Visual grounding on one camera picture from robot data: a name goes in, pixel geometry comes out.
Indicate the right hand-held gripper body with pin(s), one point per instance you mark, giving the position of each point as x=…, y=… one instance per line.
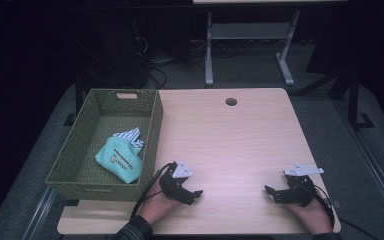
x=298, y=191

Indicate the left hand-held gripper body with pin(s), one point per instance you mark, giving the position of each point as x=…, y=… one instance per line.
x=171, y=185

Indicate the turquoise pet shirt striped bow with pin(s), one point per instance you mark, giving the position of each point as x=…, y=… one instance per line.
x=120, y=158

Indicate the green woven basket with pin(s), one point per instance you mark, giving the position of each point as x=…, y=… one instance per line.
x=90, y=156

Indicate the person's left hand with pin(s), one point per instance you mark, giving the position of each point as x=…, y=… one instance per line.
x=156, y=205

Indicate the person's right hand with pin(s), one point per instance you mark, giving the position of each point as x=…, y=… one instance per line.
x=311, y=216

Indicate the black metal stand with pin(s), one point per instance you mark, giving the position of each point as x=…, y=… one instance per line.
x=355, y=100
x=76, y=103

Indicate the grey table bracket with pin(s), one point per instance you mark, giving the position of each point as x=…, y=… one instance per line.
x=336, y=204

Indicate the metal floor rail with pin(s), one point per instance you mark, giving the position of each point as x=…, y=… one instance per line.
x=373, y=163
x=40, y=213

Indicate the grey metal desk frame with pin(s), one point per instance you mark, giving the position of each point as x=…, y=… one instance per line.
x=250, y=31

